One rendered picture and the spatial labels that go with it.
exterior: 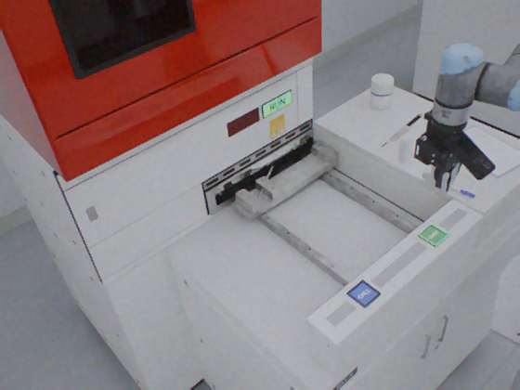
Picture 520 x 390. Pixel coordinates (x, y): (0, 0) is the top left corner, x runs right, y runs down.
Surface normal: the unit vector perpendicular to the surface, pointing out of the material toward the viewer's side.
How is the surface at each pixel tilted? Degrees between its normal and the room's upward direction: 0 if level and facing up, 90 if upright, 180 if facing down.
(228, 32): 90
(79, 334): 0
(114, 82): 90
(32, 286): 0
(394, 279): 0
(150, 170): 90
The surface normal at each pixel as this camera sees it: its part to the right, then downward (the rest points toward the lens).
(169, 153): 0.66, 0.46
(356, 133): -0.07, -0.75
